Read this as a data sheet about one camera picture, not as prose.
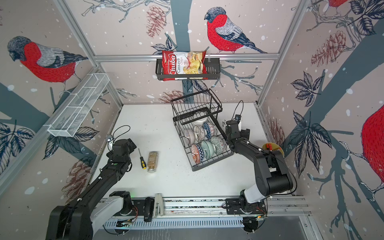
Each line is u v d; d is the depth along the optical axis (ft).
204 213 2.39
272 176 1.46
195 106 3.04
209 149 2.73
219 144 2.80
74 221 1.31
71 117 2.39
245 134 2.74
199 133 3.29
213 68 3.11
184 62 2.88
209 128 3.03
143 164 2.86
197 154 2.96
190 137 2.93
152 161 2.80
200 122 3.27
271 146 2.65
